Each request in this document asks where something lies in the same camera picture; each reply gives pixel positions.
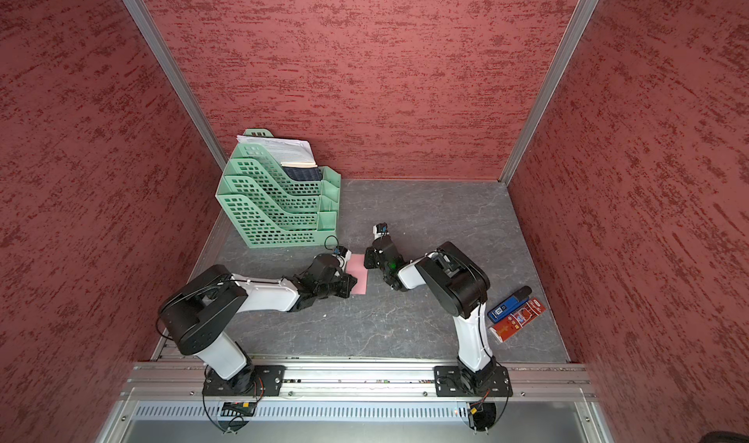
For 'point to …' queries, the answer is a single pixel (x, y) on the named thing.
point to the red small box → (507, 328)
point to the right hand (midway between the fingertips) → (369, 252)
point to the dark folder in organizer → (303, 173)
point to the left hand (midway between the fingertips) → (354, 286)
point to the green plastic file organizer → (270, 210)
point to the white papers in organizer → (290, 152)
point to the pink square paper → (356, 267)
